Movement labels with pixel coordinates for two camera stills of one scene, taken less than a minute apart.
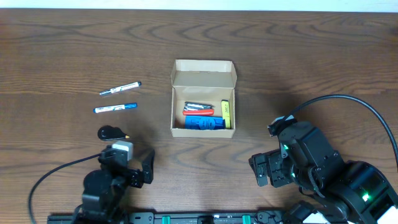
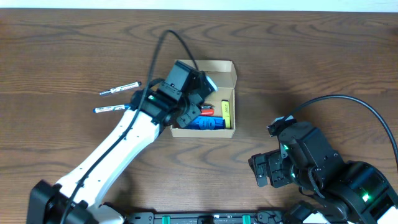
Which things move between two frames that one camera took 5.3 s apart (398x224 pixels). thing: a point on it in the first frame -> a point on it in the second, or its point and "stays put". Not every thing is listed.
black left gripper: (125, 168) -> (189, 115)
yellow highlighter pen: (226, 114) stays put
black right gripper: (269, 167) stays put
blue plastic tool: (204, 122) stays put
